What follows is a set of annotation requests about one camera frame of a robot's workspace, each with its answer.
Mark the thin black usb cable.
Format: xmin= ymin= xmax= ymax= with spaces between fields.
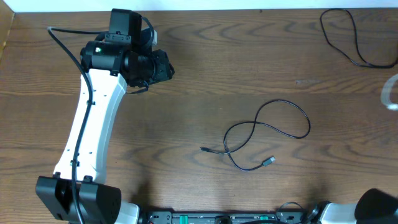
xmin=319 ymin=7 xmax=398 ymax=70

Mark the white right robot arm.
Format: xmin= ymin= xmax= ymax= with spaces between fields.
xmin=318 ymin=189 xmax=397 ymax=224

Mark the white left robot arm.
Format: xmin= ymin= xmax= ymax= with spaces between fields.
xmin=35 ymin=9 xmax=175 ymax=223

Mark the white usb cable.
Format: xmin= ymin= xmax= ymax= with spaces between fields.
xmin=380 ymin=73 xmax=398 ymax=111

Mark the black left camera cable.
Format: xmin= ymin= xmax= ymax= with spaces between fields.
xmin=46 ymin=26 xmax=108 ymax=224

